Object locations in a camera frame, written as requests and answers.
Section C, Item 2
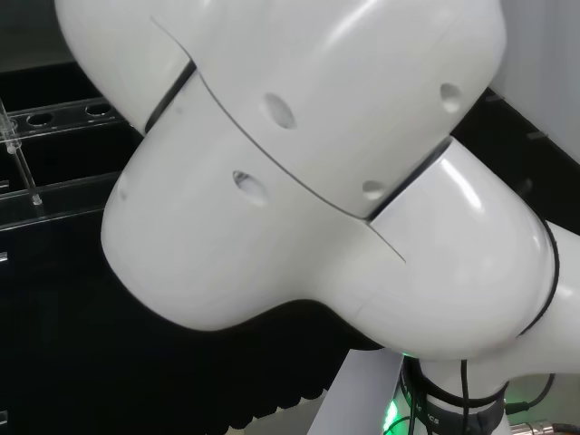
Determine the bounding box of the black bench cloth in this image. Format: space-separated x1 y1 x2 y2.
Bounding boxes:
0 67 580 435

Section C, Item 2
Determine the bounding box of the black cable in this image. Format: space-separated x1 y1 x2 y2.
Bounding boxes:
458 357 559 435

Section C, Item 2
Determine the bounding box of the clear acrylic funnel stand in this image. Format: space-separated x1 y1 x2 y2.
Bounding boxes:
0 97 153 228

